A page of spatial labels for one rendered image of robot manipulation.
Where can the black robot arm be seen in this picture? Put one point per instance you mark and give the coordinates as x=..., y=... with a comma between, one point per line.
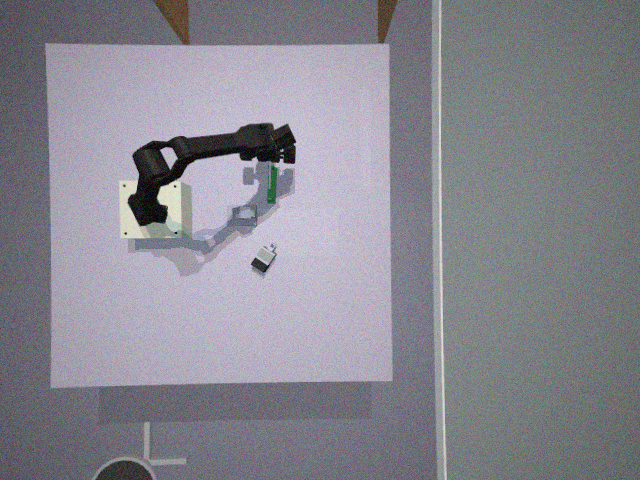
x=252, y=140

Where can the green u-shaped bracket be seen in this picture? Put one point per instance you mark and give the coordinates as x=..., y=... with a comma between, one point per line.
x=271, y=196

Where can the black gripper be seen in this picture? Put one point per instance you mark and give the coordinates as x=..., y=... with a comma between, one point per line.
x=288, y=157

